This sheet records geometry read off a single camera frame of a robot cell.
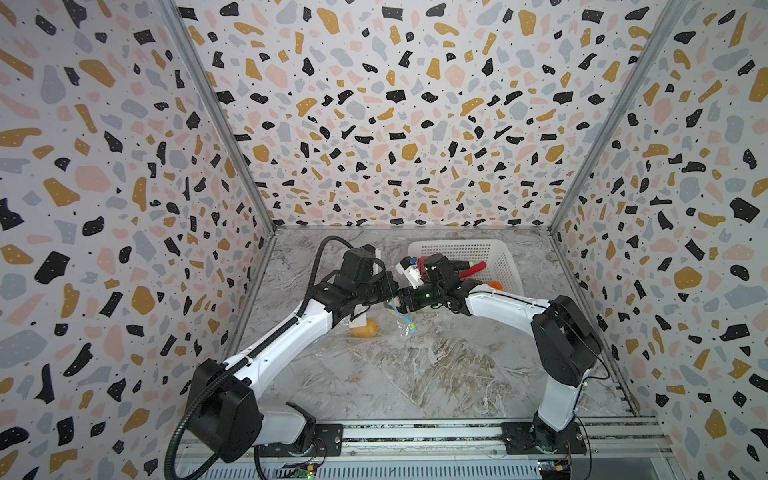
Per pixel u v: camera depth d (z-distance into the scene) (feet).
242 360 1.40
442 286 2.35
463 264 3.54
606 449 2.46
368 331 2.88
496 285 3.25
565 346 1.59
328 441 2.40
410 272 2.68
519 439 2.42
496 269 3.48
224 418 1.29
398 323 2.68
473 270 3.49
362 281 2.05
